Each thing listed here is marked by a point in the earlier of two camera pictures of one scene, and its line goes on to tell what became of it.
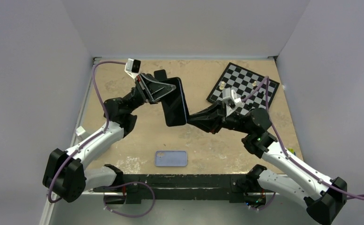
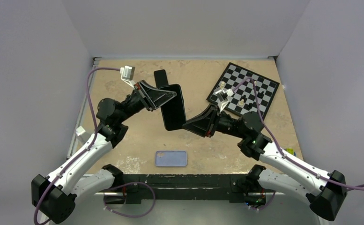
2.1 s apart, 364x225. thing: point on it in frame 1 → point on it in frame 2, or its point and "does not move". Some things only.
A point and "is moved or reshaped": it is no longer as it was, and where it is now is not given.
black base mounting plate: [234, 187] does not move
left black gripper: [152, 90] → [152, 97]
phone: [178, 158] does not move
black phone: [174, 105] is moved or reshaped
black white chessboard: [243, 81] does not move
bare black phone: [160, 75] does not move
